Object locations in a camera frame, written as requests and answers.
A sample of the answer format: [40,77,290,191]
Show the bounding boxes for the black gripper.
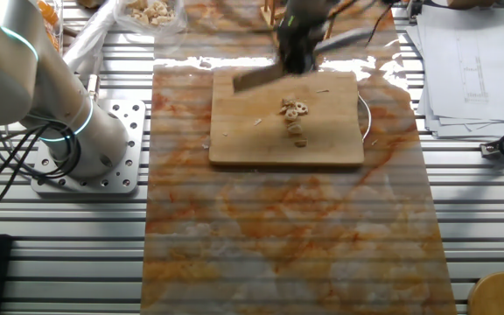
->
[276,8,323,75]

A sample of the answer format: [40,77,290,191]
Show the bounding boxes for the steel kitchen cleaver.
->
[232,25,376,95]

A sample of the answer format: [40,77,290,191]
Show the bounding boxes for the bag of lotus root slices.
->
[113,0,189,37]

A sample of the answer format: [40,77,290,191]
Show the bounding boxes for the wooden peg rack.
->
[260,0,336,41]

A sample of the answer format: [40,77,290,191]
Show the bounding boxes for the wooden cutting board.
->
[208,69,373,167]

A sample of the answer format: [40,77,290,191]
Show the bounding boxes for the stack of white papers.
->
[404,3,504,141]

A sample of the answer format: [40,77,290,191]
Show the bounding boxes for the orange marble pattern mat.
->
[140,0,458,315]

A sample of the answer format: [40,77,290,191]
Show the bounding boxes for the roll of clear plastic bags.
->
[61,0,118,78]

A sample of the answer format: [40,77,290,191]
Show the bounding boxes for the oranges in bag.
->
[36,0,66,56]

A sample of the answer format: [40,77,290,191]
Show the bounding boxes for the orange fruit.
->
[37,0,60,26]
[45,29,62,53]

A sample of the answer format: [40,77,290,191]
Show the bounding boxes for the round wooden lid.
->
[466,271,504,315]

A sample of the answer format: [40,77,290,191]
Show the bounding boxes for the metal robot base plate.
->
[30,98,147,195]

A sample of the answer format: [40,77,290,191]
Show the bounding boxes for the black cable bundle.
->
[0,120,82,220]

